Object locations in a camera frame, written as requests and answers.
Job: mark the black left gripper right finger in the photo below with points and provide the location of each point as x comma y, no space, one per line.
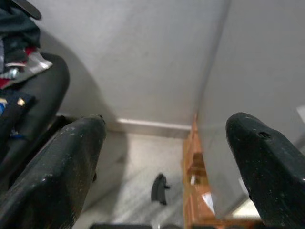
269,162

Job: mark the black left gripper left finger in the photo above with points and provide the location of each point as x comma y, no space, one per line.
52,171

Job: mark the white fridge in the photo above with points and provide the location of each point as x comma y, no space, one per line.
257,71

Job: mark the black padded chair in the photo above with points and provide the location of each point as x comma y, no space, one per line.
45,100

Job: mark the orange wooden pallet stand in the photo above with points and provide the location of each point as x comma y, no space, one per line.
194,171

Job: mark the small black curved plastic piece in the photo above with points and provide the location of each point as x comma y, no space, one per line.
159,189

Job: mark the pile of dark clothes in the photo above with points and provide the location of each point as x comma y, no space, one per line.
16,43

